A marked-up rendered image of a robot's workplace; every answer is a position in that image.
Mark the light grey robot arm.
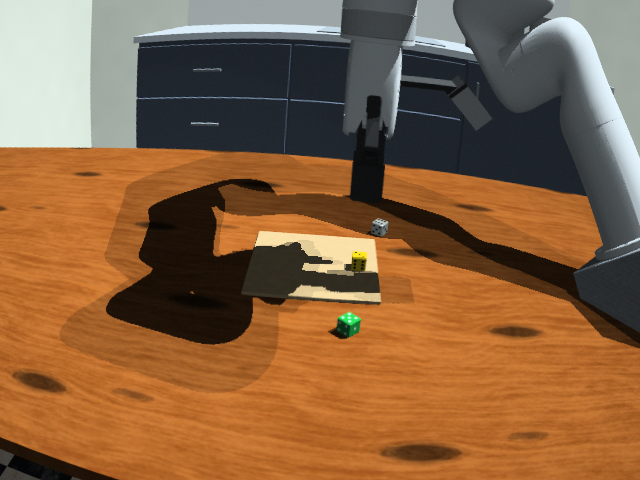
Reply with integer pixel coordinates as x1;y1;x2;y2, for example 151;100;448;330
341;0;640;260

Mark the yellow die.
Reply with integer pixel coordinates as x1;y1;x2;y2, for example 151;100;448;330
351;251;367;271

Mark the green die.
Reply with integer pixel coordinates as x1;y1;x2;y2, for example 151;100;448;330
336;312;361;338

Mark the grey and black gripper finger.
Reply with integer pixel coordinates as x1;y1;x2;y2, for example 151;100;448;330
353;128;382;162
350;95;386;203

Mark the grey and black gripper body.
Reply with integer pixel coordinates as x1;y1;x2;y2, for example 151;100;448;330
340;33;415;140

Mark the beige mat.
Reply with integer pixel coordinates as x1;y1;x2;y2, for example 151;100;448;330
241;231;381;305

